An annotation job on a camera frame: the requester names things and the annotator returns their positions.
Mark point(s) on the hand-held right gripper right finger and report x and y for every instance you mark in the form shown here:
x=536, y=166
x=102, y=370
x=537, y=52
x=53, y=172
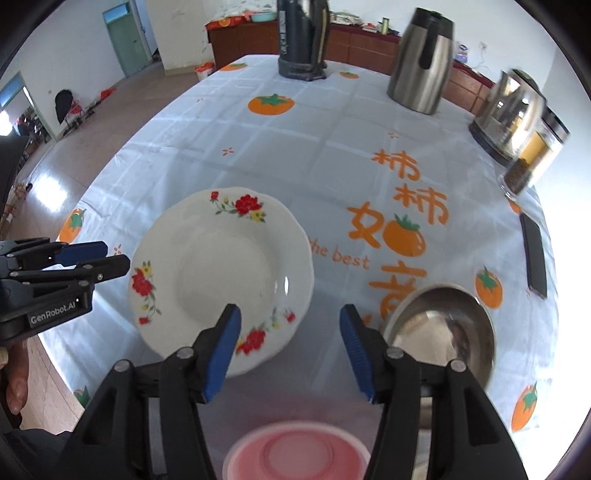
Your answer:
x=358, y=355

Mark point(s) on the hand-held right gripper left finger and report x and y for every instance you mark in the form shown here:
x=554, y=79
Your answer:
x=221, y=360

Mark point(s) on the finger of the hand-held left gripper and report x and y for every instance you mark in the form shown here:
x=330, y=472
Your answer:
x=101, y=269
x=83, y=253

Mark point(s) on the stainless steel bowl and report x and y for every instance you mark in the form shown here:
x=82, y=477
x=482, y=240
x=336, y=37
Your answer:
x=438, y=332

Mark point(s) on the white red flower plate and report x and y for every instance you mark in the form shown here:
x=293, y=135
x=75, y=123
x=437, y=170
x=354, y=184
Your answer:
x=217, y=272

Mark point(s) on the pink plastic bowl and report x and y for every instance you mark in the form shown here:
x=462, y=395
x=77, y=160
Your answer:
x=295, y=452

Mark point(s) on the person's left hand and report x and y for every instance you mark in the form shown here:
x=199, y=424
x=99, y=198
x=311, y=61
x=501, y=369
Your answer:
x=14, y=378

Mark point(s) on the person's dark clothing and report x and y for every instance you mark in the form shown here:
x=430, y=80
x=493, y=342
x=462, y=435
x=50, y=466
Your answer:
x=32, y=457

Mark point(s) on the black jacket on chair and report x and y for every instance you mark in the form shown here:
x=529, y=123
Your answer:
x=67, y=104

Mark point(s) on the window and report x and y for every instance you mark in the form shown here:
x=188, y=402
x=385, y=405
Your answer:
x=11, y=92

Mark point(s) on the white orange fruit print tablecloth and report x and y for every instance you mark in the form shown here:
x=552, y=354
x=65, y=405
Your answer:
x=323, y=161

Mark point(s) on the black smartphone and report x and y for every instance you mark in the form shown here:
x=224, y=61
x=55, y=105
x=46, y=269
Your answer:
x=534, y=256

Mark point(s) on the green door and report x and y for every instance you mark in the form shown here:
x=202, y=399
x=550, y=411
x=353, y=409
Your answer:
x=127, y=46

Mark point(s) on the white bucket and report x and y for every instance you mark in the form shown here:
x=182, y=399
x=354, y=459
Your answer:
x=204, y=71

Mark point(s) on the brown wooden sideboard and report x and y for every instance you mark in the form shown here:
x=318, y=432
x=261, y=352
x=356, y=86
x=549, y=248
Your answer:
x=249, y=44

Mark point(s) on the glass tea bottle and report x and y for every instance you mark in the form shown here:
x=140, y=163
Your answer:
x=535, y=152

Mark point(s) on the orange cardboard box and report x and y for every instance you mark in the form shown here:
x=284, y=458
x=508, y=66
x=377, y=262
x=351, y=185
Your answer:
x=226, y=22

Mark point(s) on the steel electric kettle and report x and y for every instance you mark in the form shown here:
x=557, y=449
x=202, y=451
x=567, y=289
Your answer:
x=503, y=115

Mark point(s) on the steel thermal carafe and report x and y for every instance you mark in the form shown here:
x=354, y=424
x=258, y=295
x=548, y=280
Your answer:
x=415, y=69

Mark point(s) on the teal basin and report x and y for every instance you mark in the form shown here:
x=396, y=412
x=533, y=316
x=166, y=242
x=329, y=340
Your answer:
x=263, y=17

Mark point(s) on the dark grey kettle appliance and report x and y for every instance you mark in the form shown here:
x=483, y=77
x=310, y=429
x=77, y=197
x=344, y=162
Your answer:
x=298, y=41

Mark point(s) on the green tin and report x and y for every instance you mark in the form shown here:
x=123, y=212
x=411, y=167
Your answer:
x=385, y=25

